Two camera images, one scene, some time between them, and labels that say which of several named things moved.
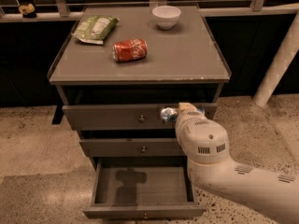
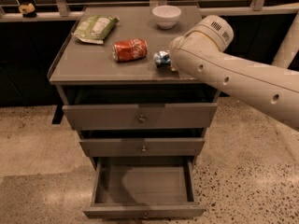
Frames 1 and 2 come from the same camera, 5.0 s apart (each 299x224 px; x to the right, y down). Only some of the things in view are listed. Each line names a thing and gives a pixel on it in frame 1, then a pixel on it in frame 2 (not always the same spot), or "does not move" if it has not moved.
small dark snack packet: (168, 115) -> (163, 59)
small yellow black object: (27, 10) does not move
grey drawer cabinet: (117, 68) does not move
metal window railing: (64, 2) does not move
